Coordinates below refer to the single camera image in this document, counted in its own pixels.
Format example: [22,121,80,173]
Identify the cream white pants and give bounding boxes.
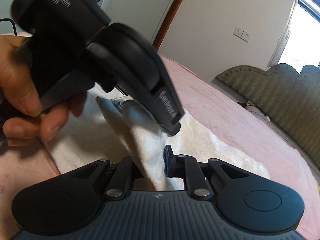
[46,86,270,191]

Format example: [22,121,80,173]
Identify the person's left hand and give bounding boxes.
[1,35,87,147]

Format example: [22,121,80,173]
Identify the pink floral bed sheet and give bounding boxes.
[1,59,319,239]

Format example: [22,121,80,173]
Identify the grey striped pillow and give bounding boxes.
[237,100,270,122]

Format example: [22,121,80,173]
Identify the green padded headboard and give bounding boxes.
[216,63,319,166]

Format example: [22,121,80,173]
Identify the black cable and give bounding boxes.
[0,17,18,36]

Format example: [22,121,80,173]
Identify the brown wooden door frame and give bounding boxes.
[152,0,183,50]

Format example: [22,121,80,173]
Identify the white wall socket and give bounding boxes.
[233,27,244,38]
[241,31,251,42]

